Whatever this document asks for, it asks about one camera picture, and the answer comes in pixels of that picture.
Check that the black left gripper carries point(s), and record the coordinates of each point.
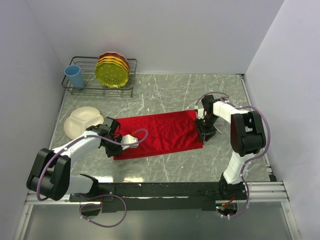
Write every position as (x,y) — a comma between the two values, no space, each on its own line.
(110,153)

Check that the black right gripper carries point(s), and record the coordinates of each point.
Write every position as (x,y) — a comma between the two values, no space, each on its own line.
(209,133)

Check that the red cloth napkin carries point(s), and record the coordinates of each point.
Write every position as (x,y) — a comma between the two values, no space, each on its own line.
(167,133)

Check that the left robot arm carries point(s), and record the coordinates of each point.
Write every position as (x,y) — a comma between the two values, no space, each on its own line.
(50,176)

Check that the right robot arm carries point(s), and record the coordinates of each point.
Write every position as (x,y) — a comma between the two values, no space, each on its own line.
(247,137)

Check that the cream divided plate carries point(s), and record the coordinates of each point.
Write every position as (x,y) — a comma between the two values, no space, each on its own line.
(80,119)

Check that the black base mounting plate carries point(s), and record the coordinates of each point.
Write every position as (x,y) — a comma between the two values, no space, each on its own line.
(148,196)

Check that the yellow-green dotted plate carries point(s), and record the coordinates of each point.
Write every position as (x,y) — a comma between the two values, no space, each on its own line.
(111,77)

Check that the blue plastic cup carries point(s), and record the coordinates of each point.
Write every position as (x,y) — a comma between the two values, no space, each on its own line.
(74,75)

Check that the orange striped plate stack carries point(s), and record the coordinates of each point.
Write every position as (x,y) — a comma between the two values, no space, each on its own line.
(113,59)

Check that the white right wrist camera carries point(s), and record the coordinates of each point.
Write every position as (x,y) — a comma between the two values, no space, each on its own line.
(199,112)

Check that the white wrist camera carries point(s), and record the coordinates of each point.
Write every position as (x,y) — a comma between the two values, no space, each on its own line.
(129,141)
(199,112)

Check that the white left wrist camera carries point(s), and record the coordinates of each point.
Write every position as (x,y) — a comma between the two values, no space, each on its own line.
(129,141)

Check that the black wire dish rack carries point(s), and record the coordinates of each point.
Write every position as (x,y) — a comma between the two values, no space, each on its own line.
(92,86)

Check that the aluminium frame rail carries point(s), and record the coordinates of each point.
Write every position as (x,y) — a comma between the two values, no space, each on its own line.
(259,192)

